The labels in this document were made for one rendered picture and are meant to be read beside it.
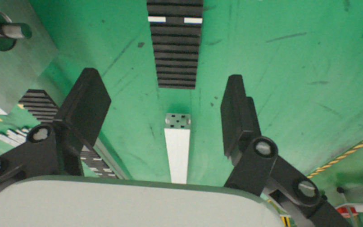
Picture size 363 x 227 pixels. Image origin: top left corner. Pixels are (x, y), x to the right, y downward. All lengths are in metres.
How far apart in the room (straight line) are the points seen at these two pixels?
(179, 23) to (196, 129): 0.20
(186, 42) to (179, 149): 0.20
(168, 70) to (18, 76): 0.15
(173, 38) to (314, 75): 0.18
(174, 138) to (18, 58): 0.21
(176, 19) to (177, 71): 0.07
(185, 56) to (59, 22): 0.14
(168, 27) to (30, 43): 0.13
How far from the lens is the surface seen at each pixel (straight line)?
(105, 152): 0.46
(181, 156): 0.36
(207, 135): 0.35
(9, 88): 0.22
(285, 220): 6.50
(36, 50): 0.24
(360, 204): 4.09
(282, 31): 0.22
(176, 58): 0.21
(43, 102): 0.30
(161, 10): 0.19
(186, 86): 0.24
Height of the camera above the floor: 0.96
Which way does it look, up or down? 37 degrees down
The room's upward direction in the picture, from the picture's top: 175 degrees counter-clockwise
